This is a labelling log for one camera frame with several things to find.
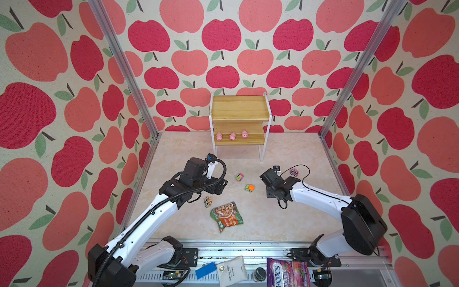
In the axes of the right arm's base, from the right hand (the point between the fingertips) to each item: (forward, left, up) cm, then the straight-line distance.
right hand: (277, 189), depth 89 cm
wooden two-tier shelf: (+19, +21, +27) cm, 39 cm away
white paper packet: (-37, +19, -4) cm, 42 cm away
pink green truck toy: (+7, +19, -4) cm, 21 cm away
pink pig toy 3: (+26, +19, +12) cm, 34 cm away
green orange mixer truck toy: (+1, +14, -3) cm, 14 cm away
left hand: (-6, +27, +15) cm, 31 cm away
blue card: (-37, +30, -4) cm, 48 cm away
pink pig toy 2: (+23, +25, +13) cm, 36 cm away
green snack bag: (-14, +24, -4) cm, 28 cm away
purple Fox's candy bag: (-35, 0, -3) cm, 35 cm away
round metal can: (-37, +10, +4) cm, 38 cm away
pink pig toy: (+21, +32, +13) cm, 41 cm away
